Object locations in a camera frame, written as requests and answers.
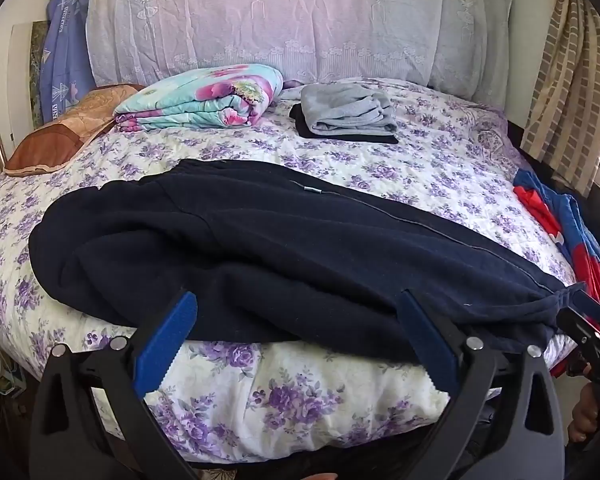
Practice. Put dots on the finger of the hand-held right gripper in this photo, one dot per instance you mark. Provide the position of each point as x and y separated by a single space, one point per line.
589 301
582 327

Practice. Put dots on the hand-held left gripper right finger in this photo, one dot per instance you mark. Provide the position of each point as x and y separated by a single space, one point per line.
426 345

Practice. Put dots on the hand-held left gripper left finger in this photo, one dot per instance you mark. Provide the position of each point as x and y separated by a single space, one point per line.
166 342

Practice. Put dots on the dark navy pants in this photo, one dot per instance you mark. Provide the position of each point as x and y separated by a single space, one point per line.
260 255

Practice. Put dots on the person's right hand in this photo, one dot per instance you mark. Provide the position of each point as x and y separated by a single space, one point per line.
582 412

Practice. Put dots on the red and blue cloth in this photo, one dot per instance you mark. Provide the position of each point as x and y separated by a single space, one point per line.
565 220

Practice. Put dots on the purple floral bed cover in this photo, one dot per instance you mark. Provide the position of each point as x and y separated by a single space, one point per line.
430 160

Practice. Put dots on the folded black garment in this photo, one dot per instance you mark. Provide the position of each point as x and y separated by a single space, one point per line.
350 137

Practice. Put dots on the beige checked curtain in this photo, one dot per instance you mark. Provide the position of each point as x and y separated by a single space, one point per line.
570 75

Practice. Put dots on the brown satin pillow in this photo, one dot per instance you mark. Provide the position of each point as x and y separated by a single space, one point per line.
67 127

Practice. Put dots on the folded teal pink floral blanket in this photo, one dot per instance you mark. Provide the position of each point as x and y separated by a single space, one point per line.
205 95

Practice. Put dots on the folded grey garment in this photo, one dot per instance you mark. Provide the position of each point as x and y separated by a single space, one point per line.
345 107

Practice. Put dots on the green picture panel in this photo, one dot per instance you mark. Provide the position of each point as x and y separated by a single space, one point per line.
36 70

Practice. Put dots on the blue printed hanging cloth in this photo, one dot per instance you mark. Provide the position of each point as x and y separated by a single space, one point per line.
65 50

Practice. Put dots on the lilac lace headboard cover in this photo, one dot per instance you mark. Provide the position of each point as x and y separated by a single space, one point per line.
260 15

